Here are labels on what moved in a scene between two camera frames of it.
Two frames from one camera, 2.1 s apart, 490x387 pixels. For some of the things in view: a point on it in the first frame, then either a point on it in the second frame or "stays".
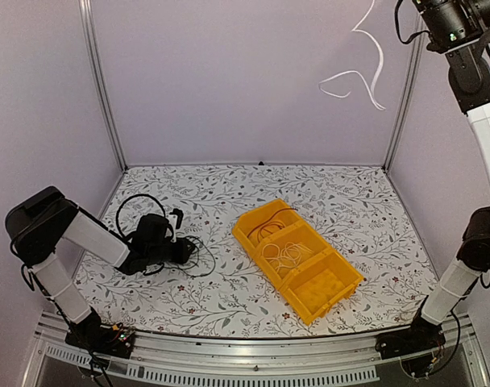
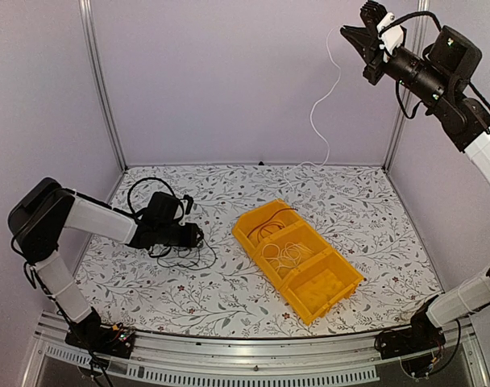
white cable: x=371 y=90 → x=311 y=115
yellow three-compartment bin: x=300 y=255 stays
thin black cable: x=271 y=219 stays
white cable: x=291 y=255 stays
